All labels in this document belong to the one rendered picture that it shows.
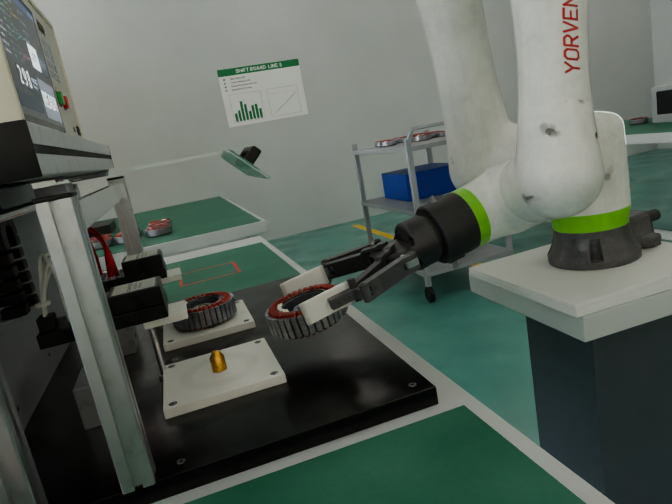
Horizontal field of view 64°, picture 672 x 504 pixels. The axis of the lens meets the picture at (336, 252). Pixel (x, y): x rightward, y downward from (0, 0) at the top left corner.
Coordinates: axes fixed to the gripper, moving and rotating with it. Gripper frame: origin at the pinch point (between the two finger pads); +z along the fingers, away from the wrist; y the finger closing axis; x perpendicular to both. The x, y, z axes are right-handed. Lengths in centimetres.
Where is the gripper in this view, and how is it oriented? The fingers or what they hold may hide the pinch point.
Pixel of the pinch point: (304, 297)
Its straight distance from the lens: 75.1
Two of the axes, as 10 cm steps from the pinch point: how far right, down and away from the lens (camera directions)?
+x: -3.6, -8.9, -2.6
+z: -8.8, 4.2, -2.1
